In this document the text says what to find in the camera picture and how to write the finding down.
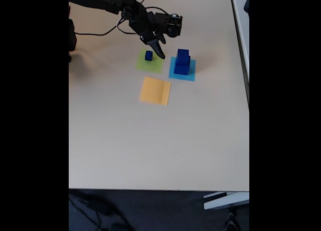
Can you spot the small blue cube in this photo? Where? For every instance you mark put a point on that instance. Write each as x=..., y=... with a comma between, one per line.
x=148, y=57

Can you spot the medium blue cube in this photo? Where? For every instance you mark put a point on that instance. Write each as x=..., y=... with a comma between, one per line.
x=183, y=56

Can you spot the green paper square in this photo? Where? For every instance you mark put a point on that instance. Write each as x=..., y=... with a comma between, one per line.
x=150, y=66

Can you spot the light blue paper square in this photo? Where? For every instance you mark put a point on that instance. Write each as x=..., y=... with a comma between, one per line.
x=191, y=76

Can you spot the orange paper square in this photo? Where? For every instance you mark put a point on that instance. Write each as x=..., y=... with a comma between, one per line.
x=155, y=93

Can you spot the large blue cube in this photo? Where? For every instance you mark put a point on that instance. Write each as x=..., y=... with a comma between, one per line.
x=181, y=69

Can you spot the white adjacent table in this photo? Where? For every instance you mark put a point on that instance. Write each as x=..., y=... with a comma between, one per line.
x=240, y=40

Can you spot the dark blue object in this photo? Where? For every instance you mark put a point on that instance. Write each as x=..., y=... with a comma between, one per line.
x=247, y=4

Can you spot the white table foot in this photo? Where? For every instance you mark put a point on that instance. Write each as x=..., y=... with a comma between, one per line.
x=225, y=202

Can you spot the black chair base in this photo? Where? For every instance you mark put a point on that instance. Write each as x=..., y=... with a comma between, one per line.
x=233, y=221

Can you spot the black camera box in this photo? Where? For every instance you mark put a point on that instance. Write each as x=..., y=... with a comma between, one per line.
x=170, y=24

